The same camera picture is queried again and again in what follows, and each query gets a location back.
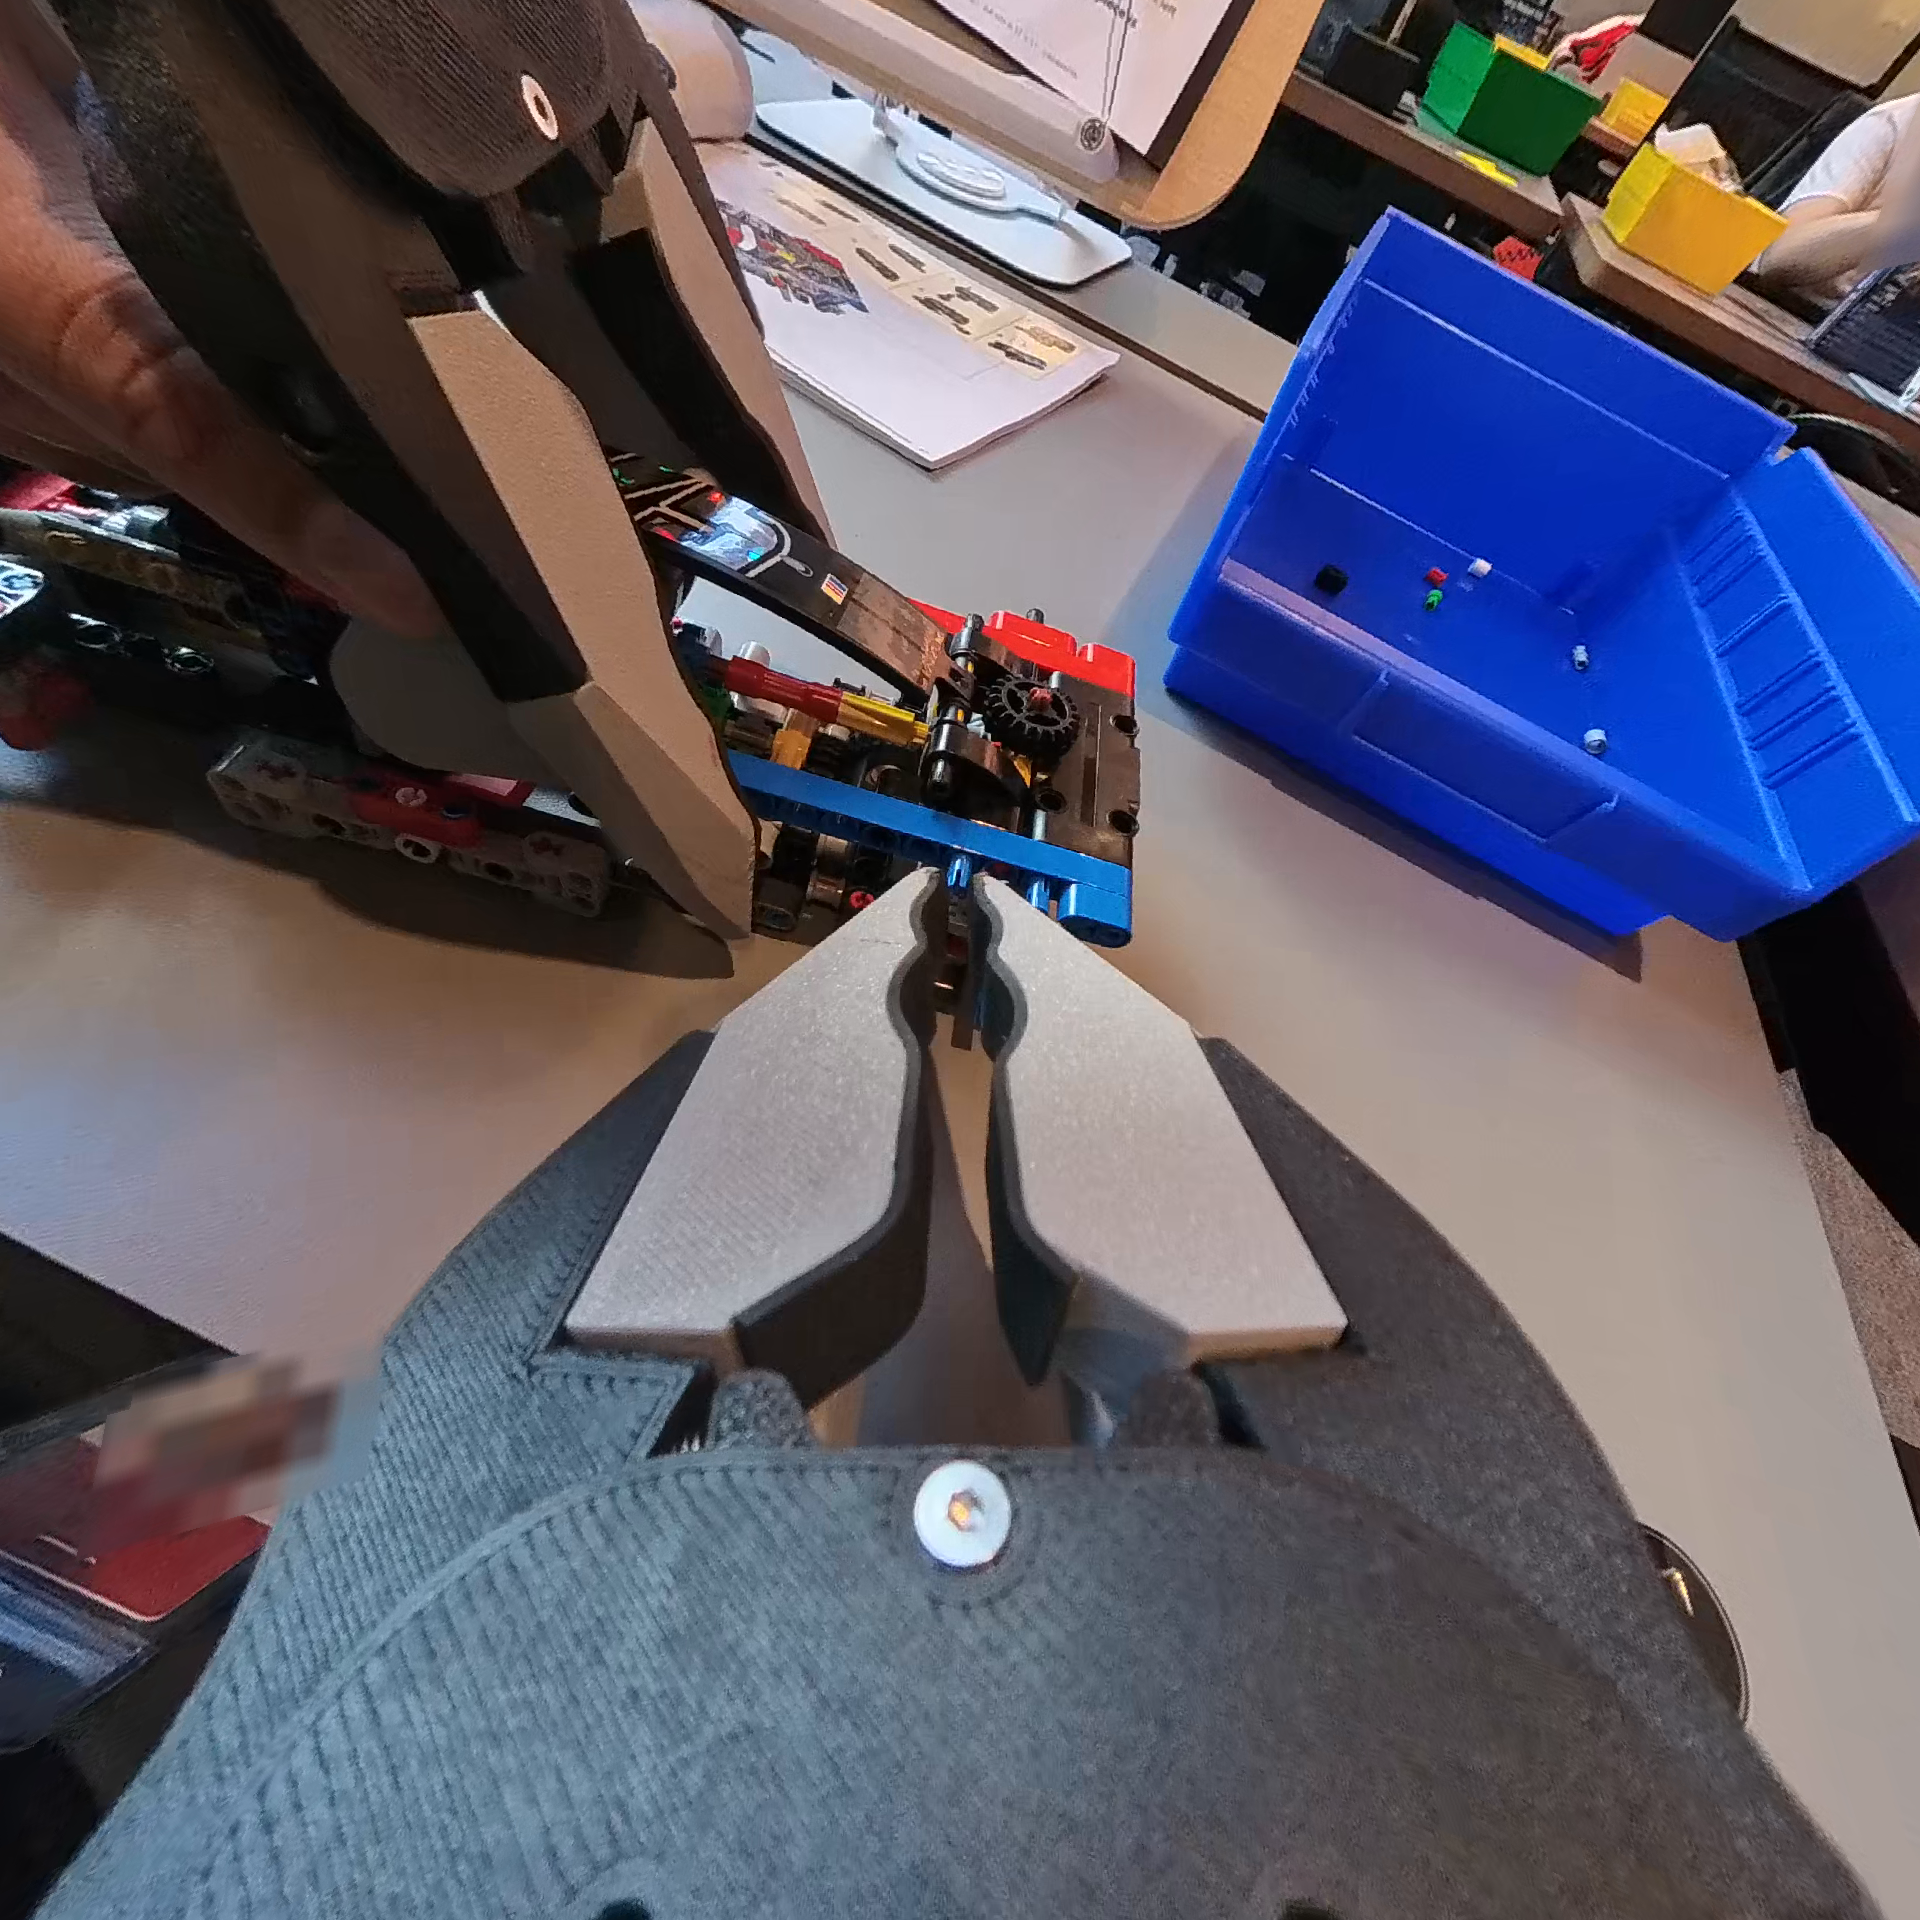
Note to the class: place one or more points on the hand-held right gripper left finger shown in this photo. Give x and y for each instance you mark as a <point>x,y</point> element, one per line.
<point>767,1173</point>

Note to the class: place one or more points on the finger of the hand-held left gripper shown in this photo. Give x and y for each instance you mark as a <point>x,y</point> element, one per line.
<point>720,346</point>
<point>599,633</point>

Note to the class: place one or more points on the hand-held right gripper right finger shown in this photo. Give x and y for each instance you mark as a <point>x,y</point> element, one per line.
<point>1141,1183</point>

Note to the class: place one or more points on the toy brick car chassis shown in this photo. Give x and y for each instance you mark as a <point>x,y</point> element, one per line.
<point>1035,703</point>

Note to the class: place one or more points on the blue plastic bin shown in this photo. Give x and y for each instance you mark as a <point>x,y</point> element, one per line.
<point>1502,449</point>

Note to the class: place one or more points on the toy building instruction booklet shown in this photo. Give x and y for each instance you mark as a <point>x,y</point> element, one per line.
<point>931,375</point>

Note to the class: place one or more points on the wooden document stand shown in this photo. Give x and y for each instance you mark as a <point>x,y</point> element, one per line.
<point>1258,126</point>

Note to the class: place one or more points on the green plastic bin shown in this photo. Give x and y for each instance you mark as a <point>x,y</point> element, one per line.
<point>1515,106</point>

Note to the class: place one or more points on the small yellow plastic bin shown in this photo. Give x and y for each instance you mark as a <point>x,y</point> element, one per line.
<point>1634,109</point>

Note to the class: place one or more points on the large yellow plastic bin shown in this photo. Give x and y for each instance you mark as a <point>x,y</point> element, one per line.
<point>1696,217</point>

